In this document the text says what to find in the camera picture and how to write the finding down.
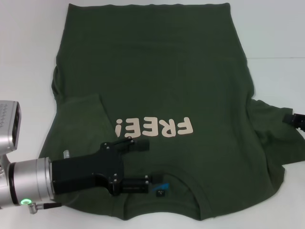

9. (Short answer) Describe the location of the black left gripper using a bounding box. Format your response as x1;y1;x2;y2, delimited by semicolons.
51;137;164;196

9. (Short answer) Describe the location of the dark green FREE! t-shirt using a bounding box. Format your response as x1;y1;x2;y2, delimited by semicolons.
39;2;305;229

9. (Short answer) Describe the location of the left arm cable with plug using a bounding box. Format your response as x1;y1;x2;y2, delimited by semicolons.
28;201;62;215

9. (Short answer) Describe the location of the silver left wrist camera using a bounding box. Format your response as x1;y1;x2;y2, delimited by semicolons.
0;100;23;153

